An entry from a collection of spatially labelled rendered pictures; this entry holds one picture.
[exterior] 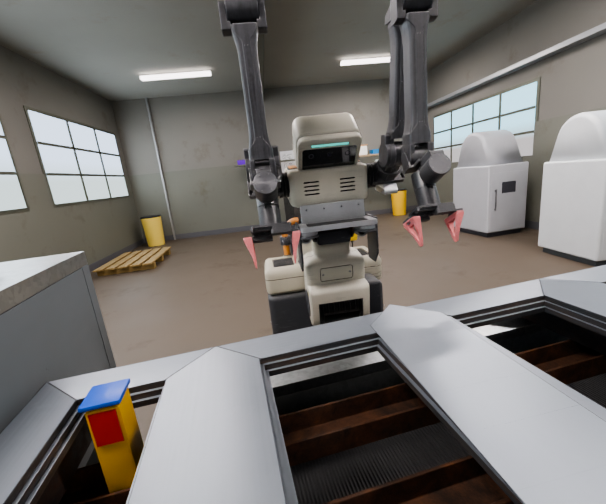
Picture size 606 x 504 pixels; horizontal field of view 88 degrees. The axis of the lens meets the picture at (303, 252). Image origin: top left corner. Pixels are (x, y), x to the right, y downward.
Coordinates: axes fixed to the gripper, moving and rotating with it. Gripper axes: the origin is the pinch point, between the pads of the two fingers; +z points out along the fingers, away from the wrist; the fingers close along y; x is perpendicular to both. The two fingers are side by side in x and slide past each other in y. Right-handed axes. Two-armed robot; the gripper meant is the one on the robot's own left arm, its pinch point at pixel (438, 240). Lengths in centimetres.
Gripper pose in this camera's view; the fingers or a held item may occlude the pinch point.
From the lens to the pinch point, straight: 90.4
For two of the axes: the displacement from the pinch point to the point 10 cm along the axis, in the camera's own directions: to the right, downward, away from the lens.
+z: 1.5, 9.6, -2.3
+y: 9.9, -1.3, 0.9
